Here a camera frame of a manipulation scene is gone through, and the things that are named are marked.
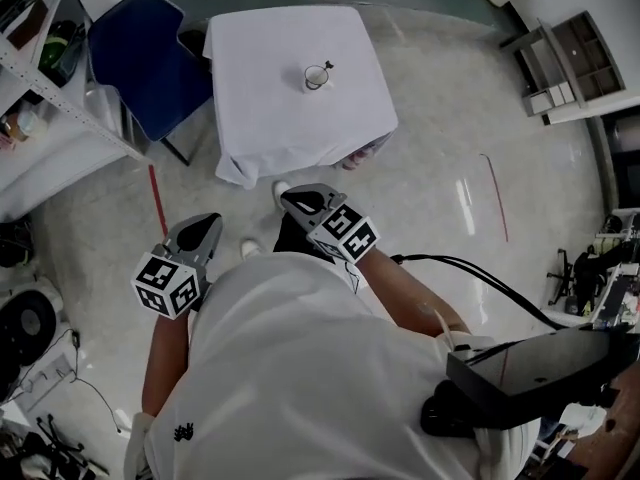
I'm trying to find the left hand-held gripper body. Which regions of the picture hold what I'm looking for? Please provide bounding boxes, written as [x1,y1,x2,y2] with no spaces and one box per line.
[130,212,225,321]

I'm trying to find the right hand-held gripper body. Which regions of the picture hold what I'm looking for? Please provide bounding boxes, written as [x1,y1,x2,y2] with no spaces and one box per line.
[279,183,379,265]

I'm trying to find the white cup with dark rim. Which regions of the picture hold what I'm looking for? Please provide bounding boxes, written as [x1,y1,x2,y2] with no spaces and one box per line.
[303,64,336,93]

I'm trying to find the person's right forearm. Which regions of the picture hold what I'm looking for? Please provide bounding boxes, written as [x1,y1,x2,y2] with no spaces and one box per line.
[357,250,471,342]

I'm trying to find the person's left forearm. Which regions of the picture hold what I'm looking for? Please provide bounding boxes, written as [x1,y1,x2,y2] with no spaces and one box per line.
[141,310,194,419]

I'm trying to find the person's black trousers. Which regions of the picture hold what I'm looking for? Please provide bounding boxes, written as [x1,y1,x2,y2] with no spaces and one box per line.
[273,211,326,264]

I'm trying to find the pink white striped object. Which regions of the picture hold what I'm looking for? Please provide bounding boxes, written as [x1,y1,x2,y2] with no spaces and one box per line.
[342,137,389,172]

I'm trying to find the white tablecloth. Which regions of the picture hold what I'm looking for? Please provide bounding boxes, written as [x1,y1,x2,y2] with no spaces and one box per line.
[202,3,400,189]

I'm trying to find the black round device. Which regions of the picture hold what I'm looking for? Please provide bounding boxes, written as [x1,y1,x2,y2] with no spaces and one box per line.
[0,290,59,394]

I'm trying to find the person's white shirt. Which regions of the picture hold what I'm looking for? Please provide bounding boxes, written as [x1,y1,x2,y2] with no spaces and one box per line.
[123,255,541,480]

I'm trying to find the black bag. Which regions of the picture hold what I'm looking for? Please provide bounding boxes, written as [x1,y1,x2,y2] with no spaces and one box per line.
[0,217,36,269]

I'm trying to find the white metal shelf rack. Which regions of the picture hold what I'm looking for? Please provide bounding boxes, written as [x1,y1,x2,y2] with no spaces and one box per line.
[0,0,151,224]

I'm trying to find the blue chair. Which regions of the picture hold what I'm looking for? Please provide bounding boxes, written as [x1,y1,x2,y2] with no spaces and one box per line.
[87,0,216,167]

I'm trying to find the black waist-mounted device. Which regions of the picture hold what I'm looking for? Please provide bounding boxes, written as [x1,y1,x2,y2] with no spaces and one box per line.
[419,320,640,439]

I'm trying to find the black tripod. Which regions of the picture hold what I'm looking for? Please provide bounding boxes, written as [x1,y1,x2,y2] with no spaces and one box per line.
[546,247,601,309]

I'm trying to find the green helmet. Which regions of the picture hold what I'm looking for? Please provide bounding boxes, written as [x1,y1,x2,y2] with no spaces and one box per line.
[38,20,84,77]

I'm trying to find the grey shelf cabinet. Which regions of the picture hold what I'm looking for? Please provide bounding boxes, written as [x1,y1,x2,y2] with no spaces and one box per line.
[499,10,640,127]

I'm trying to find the thick black cable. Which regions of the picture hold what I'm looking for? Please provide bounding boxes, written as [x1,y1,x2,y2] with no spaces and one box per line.
[389,252,566,332]

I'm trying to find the thin black floor cable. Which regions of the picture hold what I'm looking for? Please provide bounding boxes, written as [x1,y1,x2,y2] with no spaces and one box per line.
[9,327,124,434]

